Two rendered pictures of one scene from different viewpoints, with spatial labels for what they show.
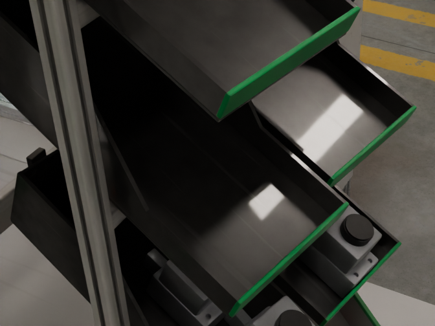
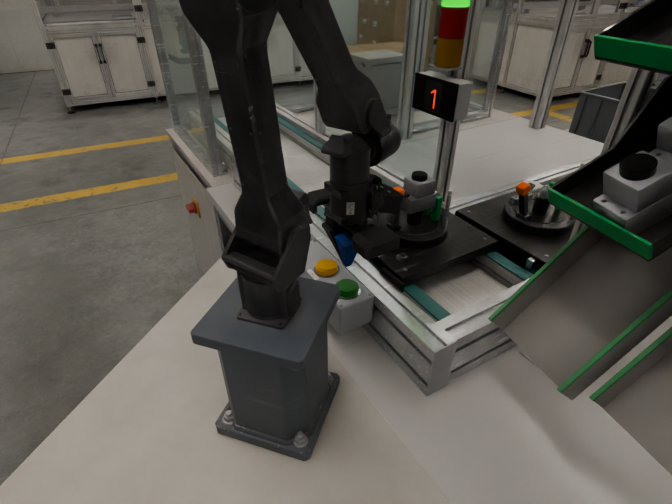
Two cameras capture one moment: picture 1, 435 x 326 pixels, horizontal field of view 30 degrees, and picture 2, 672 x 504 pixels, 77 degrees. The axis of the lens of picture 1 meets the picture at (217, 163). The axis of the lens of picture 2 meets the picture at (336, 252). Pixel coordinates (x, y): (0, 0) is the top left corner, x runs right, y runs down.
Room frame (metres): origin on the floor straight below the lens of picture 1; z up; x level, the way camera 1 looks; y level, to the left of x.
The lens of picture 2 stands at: (0.36, -0.52, 1.43)
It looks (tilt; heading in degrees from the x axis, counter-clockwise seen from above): 34 degrees down; 117
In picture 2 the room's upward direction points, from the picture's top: straight up
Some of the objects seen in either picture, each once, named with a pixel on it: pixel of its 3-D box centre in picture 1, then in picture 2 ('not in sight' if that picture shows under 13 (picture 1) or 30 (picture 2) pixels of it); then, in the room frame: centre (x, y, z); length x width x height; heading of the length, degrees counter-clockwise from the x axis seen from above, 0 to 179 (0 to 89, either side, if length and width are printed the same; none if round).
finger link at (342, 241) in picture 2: not in sight; (354, 253); (0.14, -0.02, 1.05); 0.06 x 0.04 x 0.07; 58
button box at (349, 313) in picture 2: not in sight; (326, 282); (0.06, 0.03, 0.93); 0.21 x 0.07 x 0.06; 147
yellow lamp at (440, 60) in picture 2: not in sight; (448, 51); (0.15, 0.36, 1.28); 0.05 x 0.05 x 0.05
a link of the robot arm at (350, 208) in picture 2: not in sight; (348, 202); (0.12, -0.01, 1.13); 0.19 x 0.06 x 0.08; 148
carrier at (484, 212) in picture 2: not in sight; (542, 201); (0.39, 0.38, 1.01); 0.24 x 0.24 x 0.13; 57
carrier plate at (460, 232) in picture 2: not in sight; (412, 233); (0.16, 0.22, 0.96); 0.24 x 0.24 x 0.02; 57
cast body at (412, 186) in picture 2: not in sight; (421, 189); (0.17, 0.23, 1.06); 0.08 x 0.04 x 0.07; 57
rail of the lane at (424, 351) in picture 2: not in sight; (309, 234); (-0.07, 0.18, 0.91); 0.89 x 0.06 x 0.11; 147
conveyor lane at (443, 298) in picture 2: not in sight; (367, 212); (0.01, 0.34, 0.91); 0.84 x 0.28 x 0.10; 147
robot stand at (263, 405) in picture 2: not in sight; (276, 360); (0.10, -0.20, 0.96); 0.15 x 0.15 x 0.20; 9
